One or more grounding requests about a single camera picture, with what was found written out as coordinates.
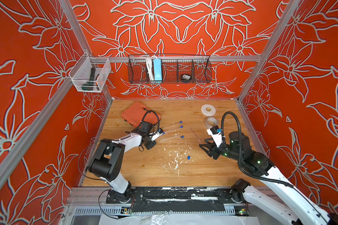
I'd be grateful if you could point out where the dark green tool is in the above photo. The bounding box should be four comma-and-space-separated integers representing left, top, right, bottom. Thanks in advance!
82, 68, 95, 91

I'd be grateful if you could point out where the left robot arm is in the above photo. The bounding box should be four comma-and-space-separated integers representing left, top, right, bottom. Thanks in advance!
87, 122, 163, 203

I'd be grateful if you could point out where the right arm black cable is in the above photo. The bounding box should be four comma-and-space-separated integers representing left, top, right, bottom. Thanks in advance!
221, 112, 330, 225

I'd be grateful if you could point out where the white foam tape roll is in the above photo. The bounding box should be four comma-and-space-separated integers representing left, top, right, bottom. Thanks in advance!
201, 104, 217, 117

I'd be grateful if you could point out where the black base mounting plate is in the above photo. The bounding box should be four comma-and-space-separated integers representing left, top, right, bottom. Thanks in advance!
106, 187, 249, 216

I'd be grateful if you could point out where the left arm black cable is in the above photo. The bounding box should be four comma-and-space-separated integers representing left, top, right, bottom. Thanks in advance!
77, 110, 161, 183

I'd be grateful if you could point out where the clear packing tape roll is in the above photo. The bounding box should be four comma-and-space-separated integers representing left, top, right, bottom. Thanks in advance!
205, 117, 218, 129

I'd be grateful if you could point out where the clear acrylic wall box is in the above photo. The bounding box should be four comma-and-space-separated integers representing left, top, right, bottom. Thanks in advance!
69, 53, 111, 93

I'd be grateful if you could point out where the light blue box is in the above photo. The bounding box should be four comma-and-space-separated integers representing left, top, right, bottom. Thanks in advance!
153, 58, 162, 82

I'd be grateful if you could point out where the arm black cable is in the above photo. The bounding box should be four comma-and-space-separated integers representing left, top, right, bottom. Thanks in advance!
77, 110, 161, 183
221, 112, 330, 225

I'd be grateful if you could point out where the black wire basket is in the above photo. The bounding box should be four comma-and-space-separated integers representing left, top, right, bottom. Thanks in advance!
128, 53, 212, 84

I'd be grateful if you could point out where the orange plastic tool case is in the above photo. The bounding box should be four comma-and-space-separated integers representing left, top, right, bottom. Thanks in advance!
121, 101, 157, 127

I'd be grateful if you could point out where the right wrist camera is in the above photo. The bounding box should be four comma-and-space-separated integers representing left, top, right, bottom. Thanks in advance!
207, 125, 223, 148

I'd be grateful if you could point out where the white cable bundle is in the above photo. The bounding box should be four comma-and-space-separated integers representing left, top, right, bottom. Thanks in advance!
146, 56, 155, 82

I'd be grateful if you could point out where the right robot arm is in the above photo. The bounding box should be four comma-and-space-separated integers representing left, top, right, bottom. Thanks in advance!
200, 126, 338, 225

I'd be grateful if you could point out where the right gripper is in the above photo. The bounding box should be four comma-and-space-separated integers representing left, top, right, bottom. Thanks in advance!
198, 138, 243, 163

